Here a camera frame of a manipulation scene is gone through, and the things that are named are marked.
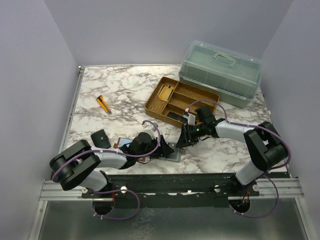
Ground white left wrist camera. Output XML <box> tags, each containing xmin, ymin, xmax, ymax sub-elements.
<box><xmin>143</xmin><ymin>122</ymin><xmax>158</xmax><ymax>139</ymax></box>

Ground black card holder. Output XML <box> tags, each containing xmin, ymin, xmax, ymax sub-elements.
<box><xmin>90</xmin><ymin>129</ymin><xmax>111</xmax><ymax>149</ymax></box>

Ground yellow cards in tray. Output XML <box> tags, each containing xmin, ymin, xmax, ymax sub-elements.
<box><xmin>157</xmin><ymin>85</ymin><xmax>175</xmax><ymax>102</ymax></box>

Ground woven wicker divided tray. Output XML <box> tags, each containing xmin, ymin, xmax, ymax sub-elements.
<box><xmin>144</xmin><ymin>76</ymin><xmax>220</xmax><ymax>128</ymax></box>

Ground orange utility knife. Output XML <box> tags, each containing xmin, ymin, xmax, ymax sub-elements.
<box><xmin>96</xmin><ymin>95</ymin><xmax>112</xmax><ymax>115</ymax></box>

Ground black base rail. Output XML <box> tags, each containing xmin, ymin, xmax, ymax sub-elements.
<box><xmin>80</xmin><ymin>173</ymin><xmax>259</xmax><ymax>209</ymax></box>

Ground clear green plastic toolbox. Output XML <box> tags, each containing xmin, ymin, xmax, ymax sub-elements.
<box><xmin>178</xmin><ymin>41</ymin><xmax>262</xmax><ymax>108</ymax></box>

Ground grey card holder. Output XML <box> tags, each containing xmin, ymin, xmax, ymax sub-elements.
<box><xmin>159</xmin><ymin>142</ymin><xmax>182</xmax><ymax>163</ymax></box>

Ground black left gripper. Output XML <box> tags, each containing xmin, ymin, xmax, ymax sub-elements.
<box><xmin>136</xmin><ymin>134</ymin><xmax>174</xmax><ymax>160</ymax></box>

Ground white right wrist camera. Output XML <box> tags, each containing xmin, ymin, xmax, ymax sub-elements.
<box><xmin>183</xmin><ymin>107</ymin><xmax>197</xmax><ymax>126</ymax></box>

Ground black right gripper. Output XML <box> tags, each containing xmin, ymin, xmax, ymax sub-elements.
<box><xmin>175</xmin><ymin>122</ymin><xmax>207</xmax><ymax>148</ymax></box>

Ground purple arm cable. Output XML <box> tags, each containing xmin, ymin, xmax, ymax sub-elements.
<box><xmin>186</xmin><ymin>99</ymin><xmax>293</xmax><ymax>218</ymax></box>
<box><xmin>51</xmin><ymin>120</ymin><xmax>161</xmax><ymax>221</ymax></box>

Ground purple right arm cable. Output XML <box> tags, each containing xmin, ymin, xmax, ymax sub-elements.
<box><xmin>186</xmin><ymin>99</ymin><xmax>293</xmax><ymax>218</ymax></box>

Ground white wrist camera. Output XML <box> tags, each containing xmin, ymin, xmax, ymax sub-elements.
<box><xmin>143</xmin><ymin>122</ymin><xmax>158</xmax><ymax>139</ymax></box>
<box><xmin>183</xmin><ymin>107</ymin><xmax>197</xmax><ymax>126</ymax></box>

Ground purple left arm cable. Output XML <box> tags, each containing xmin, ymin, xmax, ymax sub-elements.
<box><xmin>51</xmin><ymin>120</ymin><xmax>161</xmax><ymax>221</ymax></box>

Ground brown open card holder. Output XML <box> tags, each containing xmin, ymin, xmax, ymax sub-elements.
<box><xmin>113</xmin><ymin>137</ymin><xmax>151</xmax><ymax>164</ymax></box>

